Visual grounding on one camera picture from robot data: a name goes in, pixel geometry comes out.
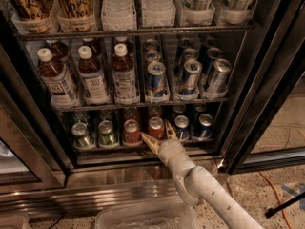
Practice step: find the white labelled can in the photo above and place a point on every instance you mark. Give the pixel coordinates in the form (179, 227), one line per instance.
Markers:
(194, 12)
(232, 12)

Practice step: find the water bottle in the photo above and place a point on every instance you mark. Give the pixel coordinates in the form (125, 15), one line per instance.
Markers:
(118, 15)
(158, 13)

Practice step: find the white labelled can right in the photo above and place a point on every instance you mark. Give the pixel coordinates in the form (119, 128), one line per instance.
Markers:
(232, 12)

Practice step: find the tea bottle front right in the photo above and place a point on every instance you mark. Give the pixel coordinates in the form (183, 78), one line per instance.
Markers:
(124, 76)

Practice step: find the stainless steel fridge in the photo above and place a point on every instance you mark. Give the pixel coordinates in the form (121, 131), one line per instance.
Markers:
(70, 182)

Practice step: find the red coke can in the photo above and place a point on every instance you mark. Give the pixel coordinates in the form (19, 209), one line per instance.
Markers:
(131, 133)
(156, 128)

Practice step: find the black stand leg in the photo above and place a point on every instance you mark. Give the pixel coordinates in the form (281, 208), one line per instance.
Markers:
(272, 211)

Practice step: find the glass fridge door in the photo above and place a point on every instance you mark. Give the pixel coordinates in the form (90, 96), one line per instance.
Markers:
(270, 137)

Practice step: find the water bottle left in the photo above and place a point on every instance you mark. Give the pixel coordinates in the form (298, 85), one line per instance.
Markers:
(118, 15)

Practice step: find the green soda can front left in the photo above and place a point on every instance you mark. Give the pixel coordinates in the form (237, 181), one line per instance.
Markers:
(83, 138)

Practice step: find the red bull can front left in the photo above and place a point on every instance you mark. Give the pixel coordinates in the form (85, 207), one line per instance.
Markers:
(156, 83)

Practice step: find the green soda can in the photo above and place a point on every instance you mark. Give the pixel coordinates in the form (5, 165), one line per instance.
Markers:
(83, 138)
(107, 135)

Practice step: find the white labelled can left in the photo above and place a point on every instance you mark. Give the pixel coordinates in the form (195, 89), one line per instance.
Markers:
(194, 12)

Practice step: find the red bull can front middle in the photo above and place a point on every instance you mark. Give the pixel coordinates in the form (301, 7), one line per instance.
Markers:
(186, 84)

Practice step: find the blue pepsi can front right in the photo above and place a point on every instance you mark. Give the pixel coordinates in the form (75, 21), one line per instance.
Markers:
(203, 127)

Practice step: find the green soda can front right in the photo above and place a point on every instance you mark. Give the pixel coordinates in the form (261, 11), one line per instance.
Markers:
(107, 135)

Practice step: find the tea bottle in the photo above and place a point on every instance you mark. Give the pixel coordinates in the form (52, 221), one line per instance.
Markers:
(124, 76)
(58, 80)
(93, 77)

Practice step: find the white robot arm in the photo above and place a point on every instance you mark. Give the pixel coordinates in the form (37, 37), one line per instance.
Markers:
(195, 183)

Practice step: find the brown drink bottle right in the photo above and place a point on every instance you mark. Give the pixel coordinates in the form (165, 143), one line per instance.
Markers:
(76, 15)

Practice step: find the tea bottle front left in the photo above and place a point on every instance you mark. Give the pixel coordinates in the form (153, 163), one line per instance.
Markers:
(58, 80)

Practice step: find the water bottle right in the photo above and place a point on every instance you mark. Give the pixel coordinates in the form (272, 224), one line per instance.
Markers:
(158, 13)

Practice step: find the red bull can front right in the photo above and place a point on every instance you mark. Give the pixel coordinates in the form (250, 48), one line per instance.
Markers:
(215, 85)

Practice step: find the blue pepsi can front left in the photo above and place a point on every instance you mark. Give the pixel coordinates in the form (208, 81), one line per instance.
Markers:
(181, 126)

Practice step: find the red bull can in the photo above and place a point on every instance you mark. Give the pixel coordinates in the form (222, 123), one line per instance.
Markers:
(156, 83)
(215, 85)
(186, 84)

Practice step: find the blue pepsi can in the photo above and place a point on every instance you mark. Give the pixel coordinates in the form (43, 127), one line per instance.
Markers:
(203, 127)
(181, 126)

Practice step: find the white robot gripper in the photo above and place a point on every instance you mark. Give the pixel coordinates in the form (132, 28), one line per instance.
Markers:
(169, 149)

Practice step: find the clear plastic bin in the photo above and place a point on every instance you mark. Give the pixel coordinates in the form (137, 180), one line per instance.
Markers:
(158, 213)

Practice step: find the tea bottle front middle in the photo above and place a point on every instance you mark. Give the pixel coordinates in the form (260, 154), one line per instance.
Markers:
(93, 77)

